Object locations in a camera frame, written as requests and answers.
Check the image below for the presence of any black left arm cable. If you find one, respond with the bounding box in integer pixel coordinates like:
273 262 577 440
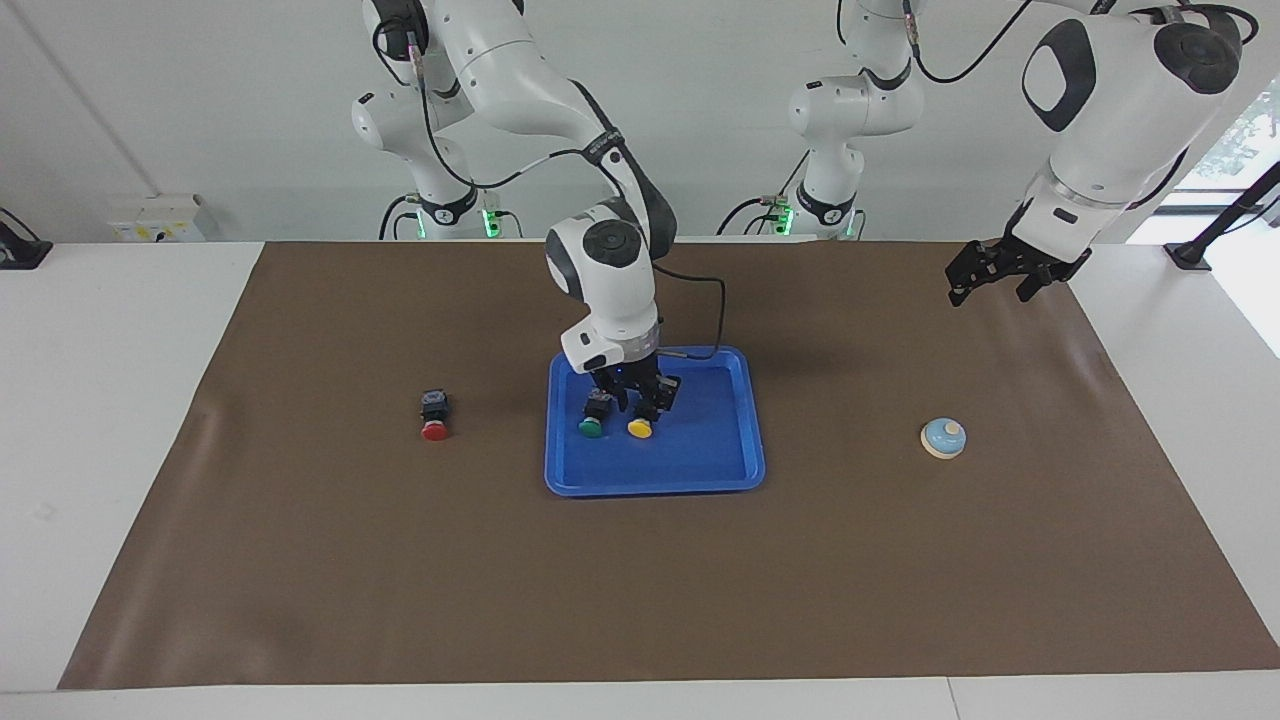
900 0 1036 85

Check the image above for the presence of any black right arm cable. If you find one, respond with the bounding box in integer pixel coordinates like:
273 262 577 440
372 15 727 361

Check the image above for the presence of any blue plastic tray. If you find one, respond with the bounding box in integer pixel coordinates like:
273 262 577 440
544 346 767 498

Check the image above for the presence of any black base cable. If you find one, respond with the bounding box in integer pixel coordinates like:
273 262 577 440
377 193 423 241
716 148 813 239

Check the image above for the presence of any black right base cable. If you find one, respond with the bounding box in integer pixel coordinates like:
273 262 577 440
377 193 423 241

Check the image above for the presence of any black camera stand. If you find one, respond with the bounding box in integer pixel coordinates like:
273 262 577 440
1164 160 1280 272

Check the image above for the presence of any black left base cable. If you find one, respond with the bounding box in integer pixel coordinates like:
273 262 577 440
716 148 813 239

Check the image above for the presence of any white wall socket box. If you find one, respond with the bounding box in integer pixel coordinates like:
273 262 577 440
107 194 207 244

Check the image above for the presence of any light blue desk bell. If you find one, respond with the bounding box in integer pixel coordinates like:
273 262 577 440
921 418 967 460

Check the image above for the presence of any brown table mat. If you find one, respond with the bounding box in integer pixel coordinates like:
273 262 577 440
57 240 1280 691

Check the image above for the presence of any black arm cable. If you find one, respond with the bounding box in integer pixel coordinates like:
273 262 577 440
372 15 727 361
900 0 1036 85

